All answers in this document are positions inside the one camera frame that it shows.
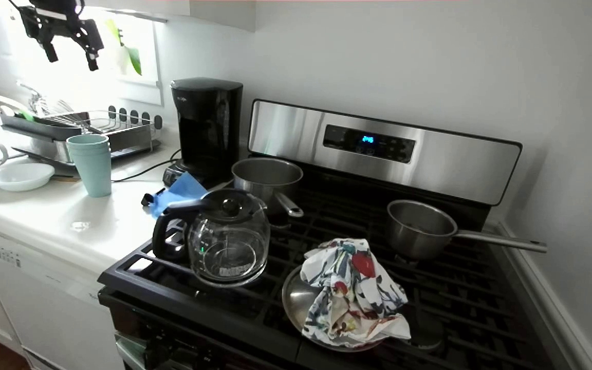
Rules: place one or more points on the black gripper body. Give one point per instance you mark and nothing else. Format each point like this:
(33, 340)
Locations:
(62, 25)

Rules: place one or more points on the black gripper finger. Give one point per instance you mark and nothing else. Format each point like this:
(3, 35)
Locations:
(94, 55)
(49, 49)

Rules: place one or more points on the orchid in white pot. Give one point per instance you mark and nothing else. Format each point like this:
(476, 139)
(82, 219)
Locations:
(134, 61)

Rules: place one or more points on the metal dish rack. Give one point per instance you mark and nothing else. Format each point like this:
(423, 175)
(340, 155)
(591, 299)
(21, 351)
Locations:
(122, 136)

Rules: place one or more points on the white shallow bowl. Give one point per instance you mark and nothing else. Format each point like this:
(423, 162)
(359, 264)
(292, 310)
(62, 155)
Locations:
(21, 178)

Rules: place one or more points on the black coffee maker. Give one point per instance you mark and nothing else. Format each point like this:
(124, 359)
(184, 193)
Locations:
(207, 130)

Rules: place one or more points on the blue cloth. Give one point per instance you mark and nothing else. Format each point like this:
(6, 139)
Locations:
(179, 193)

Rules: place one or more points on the small steel saucepan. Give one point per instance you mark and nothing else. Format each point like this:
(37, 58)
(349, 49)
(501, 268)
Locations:
(264, 178)

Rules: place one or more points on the glass coffee carafe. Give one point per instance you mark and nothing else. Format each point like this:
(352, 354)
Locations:
(226, 238)

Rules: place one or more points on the white dishwasher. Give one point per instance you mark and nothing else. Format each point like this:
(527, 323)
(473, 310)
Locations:
(41, 309)

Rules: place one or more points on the steel frying pan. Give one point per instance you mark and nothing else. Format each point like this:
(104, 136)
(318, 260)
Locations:
(294, 301)

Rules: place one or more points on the patterned kitchen towel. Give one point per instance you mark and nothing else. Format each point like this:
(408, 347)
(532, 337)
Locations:
(354, 294)

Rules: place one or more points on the white wall cabinet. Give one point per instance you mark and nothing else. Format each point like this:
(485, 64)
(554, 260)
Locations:
(207, 10)

